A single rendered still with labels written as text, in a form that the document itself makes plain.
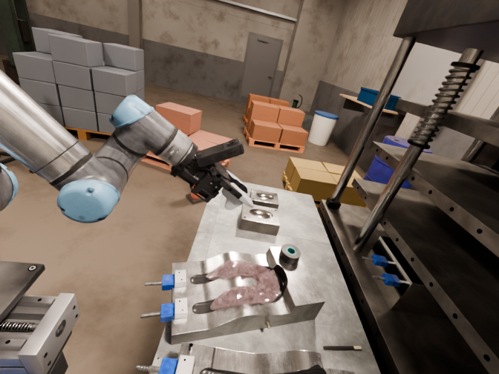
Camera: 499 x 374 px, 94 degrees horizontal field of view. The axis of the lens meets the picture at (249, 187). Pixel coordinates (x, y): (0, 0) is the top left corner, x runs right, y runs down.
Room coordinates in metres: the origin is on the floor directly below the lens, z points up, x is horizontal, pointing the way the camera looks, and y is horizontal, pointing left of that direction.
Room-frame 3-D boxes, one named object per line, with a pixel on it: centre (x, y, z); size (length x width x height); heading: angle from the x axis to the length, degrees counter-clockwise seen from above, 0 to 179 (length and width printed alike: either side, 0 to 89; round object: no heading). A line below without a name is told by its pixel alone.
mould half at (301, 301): (0.57, -0.07, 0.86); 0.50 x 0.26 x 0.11; 112
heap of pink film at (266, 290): (0.56, -0.06, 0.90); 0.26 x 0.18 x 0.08; 112
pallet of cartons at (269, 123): (5.02, -0.26, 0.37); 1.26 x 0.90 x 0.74; 100
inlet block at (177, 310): (0.41, 0.16, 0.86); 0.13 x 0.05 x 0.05; 112
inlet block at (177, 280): (0.51, 0.20, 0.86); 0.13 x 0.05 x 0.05; 112
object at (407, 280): (0.83, -0.93, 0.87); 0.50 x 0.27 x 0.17; 95
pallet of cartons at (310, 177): (3.06, -1.04, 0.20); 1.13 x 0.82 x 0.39; 105
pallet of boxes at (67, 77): (3.47, 2.65, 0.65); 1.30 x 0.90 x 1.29; 103
